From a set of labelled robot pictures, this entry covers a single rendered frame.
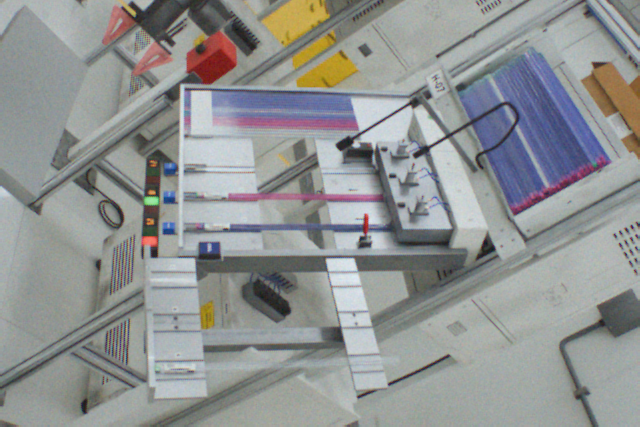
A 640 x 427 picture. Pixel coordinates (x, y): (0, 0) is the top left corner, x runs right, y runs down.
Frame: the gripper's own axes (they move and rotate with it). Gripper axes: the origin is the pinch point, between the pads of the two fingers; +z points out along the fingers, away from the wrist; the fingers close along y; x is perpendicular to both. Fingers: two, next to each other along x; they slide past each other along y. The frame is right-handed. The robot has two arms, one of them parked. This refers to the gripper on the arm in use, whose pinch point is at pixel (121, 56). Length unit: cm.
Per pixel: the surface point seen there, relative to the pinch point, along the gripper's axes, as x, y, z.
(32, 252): -89, 32, 72
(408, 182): -66, -45, -25
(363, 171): -75, -32, -20
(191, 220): -47, -16, 19
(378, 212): -66, -45, -14
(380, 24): -162, 27, -74
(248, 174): -62, -13, 2
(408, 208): -61, -50, -20
